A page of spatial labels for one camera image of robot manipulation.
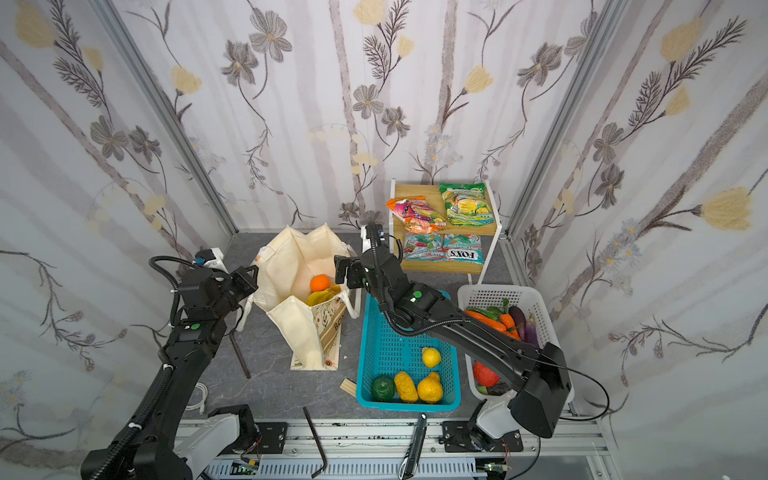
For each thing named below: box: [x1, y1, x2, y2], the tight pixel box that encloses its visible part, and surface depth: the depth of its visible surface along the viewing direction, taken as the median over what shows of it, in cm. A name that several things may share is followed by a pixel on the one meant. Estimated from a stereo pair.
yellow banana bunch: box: [307, 284, 341, 306], surface depth 95 cm
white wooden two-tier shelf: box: [387, 178, 502, 284], surface depth 81 cm
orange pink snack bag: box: [386, 196, 447, 234], surface depth 76 cm
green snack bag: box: [439, 183, 495, 227], surface depth 80 cm
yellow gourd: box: [418, 372, 443, 403], surface depth 79 cm
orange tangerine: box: [309, 274, 331, 292], surface depth 102 cm
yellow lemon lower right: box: [422, 347, 442, 368], surface depth 86 cm
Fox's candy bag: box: [403, 232, 485, 265], surface depth 94 cm
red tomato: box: [473, 361, 501, 388], surface depth 80 cm
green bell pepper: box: [371, 375, 395, 402], surface depth 80 cm
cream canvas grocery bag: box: [234, 223, 359, 371], surface depth 85 cm
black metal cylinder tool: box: [398, 412, 428, 480], surface depth 73 cm
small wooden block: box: [339, 377, 357, 398], surface depth 83 cm
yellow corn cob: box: [394, 371, 418, 403], surface depth 80 cm
